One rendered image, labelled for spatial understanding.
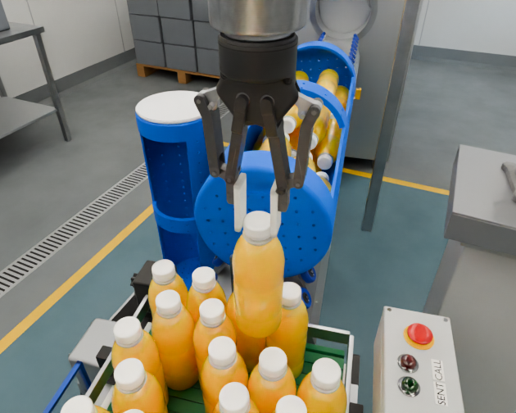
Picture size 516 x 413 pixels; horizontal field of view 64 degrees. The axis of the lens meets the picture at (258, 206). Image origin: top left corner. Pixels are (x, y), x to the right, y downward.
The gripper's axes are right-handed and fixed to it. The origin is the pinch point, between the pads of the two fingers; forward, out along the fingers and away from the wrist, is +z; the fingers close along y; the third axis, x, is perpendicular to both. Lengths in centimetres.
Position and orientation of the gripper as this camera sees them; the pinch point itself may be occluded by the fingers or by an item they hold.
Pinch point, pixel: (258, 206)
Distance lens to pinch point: 50.3
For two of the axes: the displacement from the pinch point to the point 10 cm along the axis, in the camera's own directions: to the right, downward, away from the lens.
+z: 0.0, 8.1, 5.9
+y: -9.7, -1.5, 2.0
